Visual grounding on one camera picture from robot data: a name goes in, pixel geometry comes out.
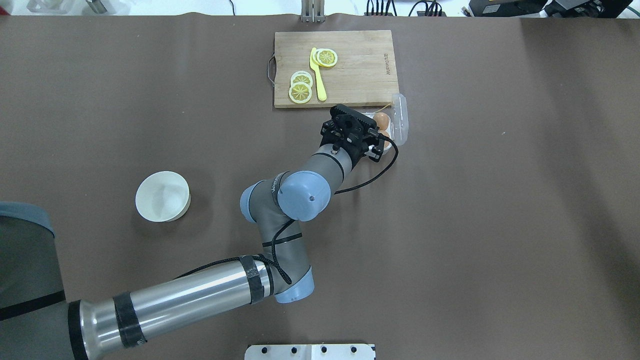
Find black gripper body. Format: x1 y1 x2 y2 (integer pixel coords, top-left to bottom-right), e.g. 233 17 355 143
320 104 379 156

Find clear plastic egg box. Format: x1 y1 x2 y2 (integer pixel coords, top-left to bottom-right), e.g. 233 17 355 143
363 93 409 147

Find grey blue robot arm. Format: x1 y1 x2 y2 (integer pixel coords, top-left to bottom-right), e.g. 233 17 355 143
0 104 389 360

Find brown egg upper right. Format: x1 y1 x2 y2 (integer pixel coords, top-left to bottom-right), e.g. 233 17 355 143
373 112 391 132

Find brown egg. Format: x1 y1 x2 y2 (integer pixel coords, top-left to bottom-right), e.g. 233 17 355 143
373 112 391 132
380 130 391 150

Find brown egg lower right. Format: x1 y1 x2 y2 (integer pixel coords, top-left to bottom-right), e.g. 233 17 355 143
380 130 391 150

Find wooden cutting board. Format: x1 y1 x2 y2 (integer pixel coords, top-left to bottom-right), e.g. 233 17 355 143
273 30 400 109

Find lemon slice bottom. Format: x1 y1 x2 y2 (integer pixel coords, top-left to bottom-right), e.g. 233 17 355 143
288 81 313 104

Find lemon slice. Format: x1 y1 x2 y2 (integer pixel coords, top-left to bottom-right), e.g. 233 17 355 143
290 70 314 87
288 81 313 104
311 48 338 68

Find lemon slice middle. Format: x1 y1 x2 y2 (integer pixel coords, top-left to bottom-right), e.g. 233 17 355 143
290 70 314 87

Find lemon slice top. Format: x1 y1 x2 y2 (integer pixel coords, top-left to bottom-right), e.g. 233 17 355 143
311 48 338 68

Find white bowl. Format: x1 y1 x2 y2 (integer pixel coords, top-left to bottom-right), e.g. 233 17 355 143
134 171 192 223

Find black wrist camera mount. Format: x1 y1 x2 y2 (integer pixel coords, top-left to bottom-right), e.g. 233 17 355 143
365 132 392 163

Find aluminium frame post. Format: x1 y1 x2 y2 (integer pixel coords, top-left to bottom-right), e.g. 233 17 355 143
301 0 326 24

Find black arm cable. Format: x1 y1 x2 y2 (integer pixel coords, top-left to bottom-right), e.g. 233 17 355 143
172 132 399 286

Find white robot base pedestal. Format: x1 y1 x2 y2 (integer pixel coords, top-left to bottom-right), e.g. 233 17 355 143
244 343 377 360

